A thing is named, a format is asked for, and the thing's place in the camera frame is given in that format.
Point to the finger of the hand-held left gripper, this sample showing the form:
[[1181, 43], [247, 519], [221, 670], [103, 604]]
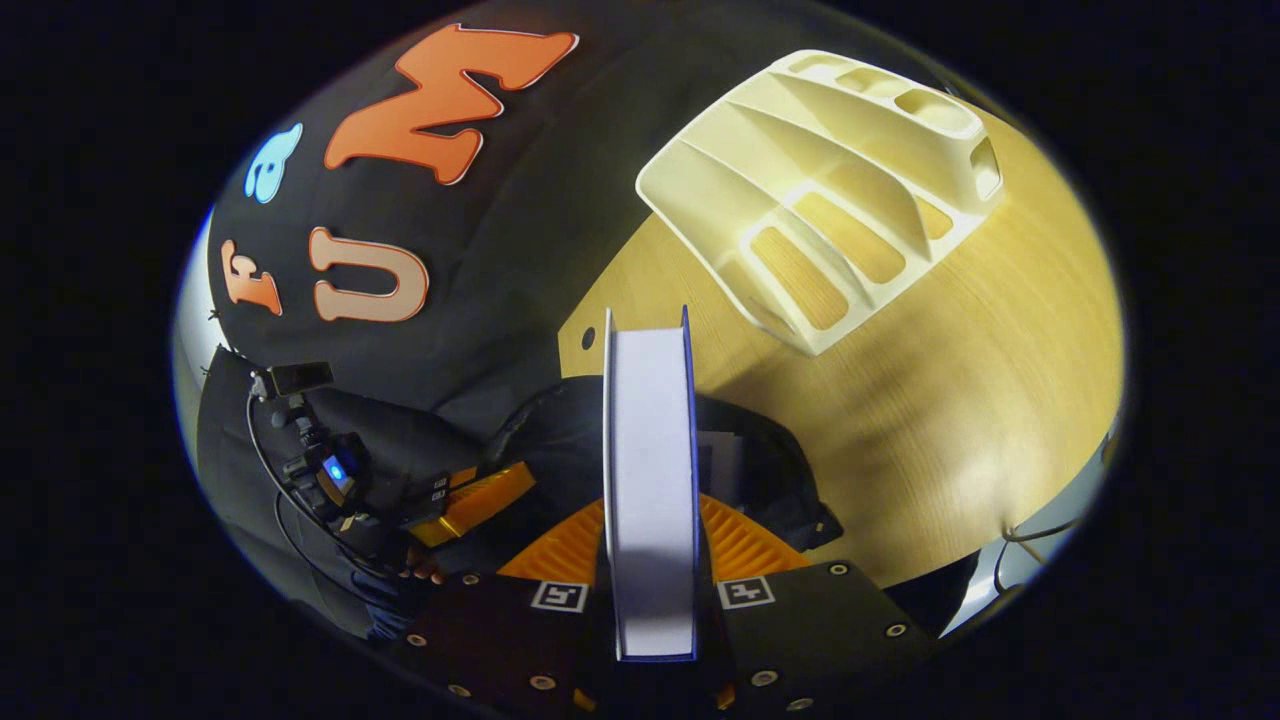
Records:
[[480, 500], [425, 480]]

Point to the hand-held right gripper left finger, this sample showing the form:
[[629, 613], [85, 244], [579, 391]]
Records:
[[480, 630]]

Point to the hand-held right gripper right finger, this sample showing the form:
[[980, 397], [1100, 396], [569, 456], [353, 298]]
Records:
[[820, 620]]

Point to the white bookshelf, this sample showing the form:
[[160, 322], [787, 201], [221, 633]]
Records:
[[760, 160]]

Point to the plain black curtain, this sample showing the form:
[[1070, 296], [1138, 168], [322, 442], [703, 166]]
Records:
[[230, 450]]

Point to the black schoolbag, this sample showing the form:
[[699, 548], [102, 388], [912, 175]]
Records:
[[560, 430]]

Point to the blue book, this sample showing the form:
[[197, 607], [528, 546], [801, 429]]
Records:
[[650, 480]]

